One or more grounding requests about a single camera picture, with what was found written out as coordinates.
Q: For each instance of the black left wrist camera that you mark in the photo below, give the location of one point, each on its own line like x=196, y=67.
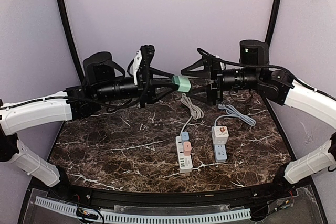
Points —
x=100, y=68

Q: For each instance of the grey blue power strip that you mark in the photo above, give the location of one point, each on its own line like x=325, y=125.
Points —
x=220, y=153

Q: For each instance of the white power strip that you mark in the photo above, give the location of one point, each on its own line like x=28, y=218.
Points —
x=184, y=162

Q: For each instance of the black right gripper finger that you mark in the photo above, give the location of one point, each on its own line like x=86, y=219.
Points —
x=199, y=69
x=202, y=94

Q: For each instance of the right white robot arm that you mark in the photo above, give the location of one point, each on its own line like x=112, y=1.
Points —
x=280, y=86

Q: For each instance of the black frame post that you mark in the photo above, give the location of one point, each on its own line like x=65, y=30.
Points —
x=70, y=39
x=272, y=21

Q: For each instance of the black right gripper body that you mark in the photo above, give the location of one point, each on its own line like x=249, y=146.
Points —
x=217, y=75

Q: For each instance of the left black frame post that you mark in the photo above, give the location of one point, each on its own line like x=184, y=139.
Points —
x=70, y=39

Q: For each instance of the white cube socket adapter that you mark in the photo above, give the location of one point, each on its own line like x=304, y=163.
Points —
x=220, y=135

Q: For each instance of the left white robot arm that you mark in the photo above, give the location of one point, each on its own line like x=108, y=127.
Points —
x=105, y=85

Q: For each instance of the black front rail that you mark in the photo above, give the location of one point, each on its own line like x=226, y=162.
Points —
x=250, y=197

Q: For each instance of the right black frame post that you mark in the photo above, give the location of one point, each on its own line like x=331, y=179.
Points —
x=272, y=21

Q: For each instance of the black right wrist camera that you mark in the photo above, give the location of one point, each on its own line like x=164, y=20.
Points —
x=253, y=53

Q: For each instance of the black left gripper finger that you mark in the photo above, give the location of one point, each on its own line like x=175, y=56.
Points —
x=156, y=74
x=162, y=92

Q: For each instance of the blue plug charger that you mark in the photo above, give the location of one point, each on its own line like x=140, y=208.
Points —
x=185, y=136

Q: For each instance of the pink plug charger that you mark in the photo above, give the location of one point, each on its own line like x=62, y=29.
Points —
x=187, y=148

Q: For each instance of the green plug charger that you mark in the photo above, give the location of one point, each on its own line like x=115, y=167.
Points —
x=182, y=82

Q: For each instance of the small circuit board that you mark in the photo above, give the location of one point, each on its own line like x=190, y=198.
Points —
x=85, y=214

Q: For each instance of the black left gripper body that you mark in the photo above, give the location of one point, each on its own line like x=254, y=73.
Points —
x=143, y=84

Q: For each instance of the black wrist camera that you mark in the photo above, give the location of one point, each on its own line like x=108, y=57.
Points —
x=100, y=68
x=253, y=53

